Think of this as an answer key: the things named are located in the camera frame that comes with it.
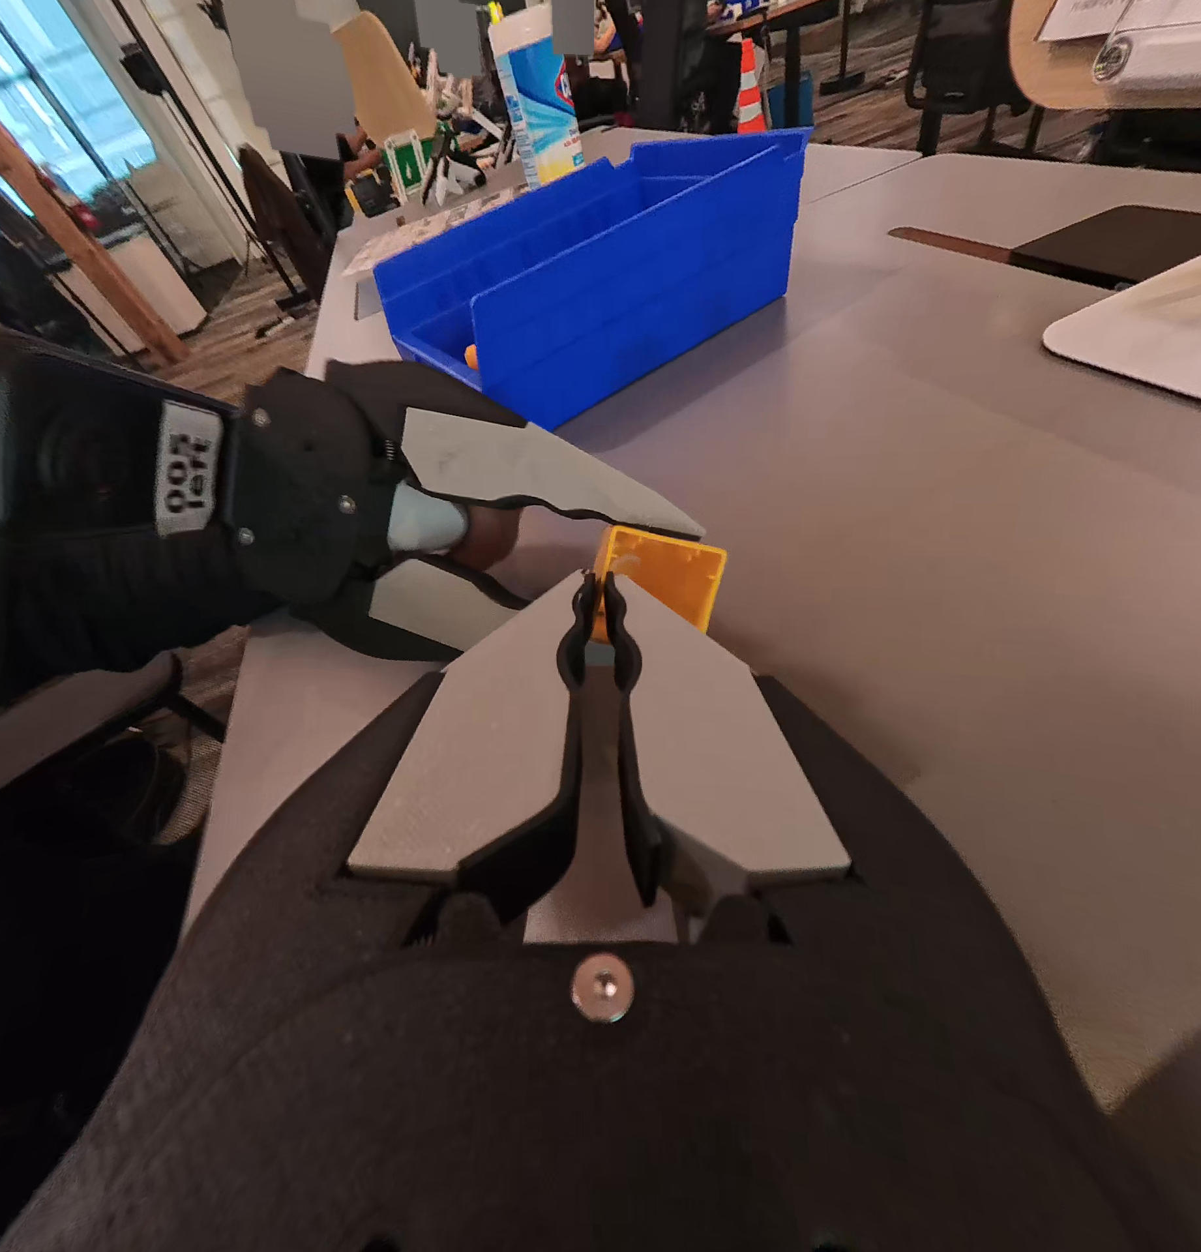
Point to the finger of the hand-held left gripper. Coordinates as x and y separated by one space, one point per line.
542 473
444 606

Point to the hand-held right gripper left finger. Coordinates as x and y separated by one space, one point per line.
474 783

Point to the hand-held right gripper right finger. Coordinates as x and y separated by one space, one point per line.
728 783

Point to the pile of mixed mega blocks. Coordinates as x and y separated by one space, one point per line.
471 359

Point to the yellow mega block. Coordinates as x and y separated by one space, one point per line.
669 582

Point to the blue plastic bin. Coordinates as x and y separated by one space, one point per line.
621 294

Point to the printed paper sheet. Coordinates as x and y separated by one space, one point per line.
434 231

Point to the blue white wipes canister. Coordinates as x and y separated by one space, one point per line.
536 88

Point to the orange traffic cone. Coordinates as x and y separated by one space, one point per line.
751 88

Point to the wooden document stand white base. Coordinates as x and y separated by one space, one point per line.
1148 333

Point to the laminated instruction sheet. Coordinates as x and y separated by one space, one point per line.
1148 16

